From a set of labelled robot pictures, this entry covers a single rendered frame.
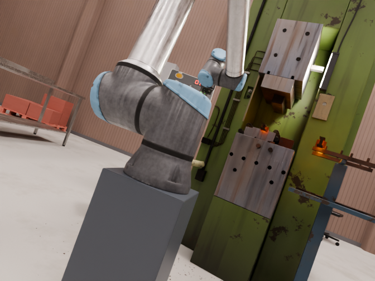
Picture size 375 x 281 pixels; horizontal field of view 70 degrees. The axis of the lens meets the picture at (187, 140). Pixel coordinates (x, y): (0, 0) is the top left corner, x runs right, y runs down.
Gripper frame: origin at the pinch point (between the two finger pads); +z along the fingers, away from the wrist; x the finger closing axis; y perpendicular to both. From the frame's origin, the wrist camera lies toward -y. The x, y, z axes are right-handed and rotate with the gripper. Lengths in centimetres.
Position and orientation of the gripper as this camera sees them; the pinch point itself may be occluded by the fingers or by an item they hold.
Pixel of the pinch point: (204, 93)
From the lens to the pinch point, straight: 173.2
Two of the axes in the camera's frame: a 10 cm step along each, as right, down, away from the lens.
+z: -1.9, 4.6, 8.7
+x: 9.4, 3.4, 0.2
